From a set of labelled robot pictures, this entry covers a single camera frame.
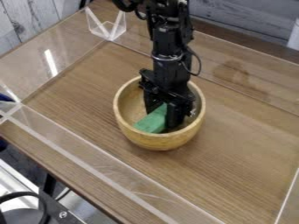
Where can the brown wooden bowl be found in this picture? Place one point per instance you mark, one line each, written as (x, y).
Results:
(130, 110)

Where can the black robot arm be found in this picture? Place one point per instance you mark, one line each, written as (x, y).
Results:
(169, 24)

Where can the white object at right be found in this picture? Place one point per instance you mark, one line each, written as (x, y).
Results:
(294, 37)

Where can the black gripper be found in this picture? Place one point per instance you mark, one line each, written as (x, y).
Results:
(166, 86)

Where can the clear acrylic enclosure wall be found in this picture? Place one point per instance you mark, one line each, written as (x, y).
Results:
(234, 175)

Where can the green rectangular block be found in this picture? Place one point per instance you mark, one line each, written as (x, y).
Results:
(154, 122)

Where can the blue object at edge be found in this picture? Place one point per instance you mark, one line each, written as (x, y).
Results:
(6, 98)

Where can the black table leg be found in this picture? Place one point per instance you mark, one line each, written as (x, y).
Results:
(50, 184)

